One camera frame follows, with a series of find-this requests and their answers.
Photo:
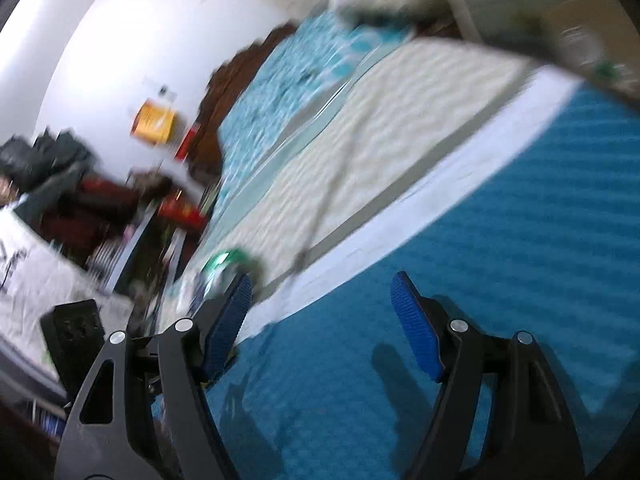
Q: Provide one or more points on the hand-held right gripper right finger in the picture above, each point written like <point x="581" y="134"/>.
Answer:
<point x="415" y="325"/>

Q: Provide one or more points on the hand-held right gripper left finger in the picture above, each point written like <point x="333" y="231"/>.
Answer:
<point x="227" y="325"/>

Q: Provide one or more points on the green drink can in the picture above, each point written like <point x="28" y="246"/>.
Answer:
<point x="225" y="262"/>

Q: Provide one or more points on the beige trash bin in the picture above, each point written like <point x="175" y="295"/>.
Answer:
<point x="615" y="25"/>

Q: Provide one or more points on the white plant print cloth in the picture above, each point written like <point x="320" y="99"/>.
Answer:
<point x="30" y="270"/>

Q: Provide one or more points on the grey metal shelf rack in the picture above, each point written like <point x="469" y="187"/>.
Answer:
<point x="135" y="245"/>

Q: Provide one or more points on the red gift bag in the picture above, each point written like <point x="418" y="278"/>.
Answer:
<point x="180" y="210"/>

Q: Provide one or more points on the dark red hanging clothes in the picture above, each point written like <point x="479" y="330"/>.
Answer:
<point x="90" y="200"/>

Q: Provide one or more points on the camouflage handbag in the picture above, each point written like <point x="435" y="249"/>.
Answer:
<point x="150" y="182"/>

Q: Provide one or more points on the blue beige patterned bedspread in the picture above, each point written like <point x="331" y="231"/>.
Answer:
<point x="400" y="160"/>

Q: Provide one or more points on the carved wooden headboard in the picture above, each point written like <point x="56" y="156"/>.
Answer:
<point x="220" y="95"/>

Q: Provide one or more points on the teal white patterned quilt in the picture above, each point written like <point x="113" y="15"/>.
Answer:
<point x="280" y="85"/>

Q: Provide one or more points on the red yellow wall calendar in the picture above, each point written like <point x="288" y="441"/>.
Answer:
<point x="155" y="120"/>

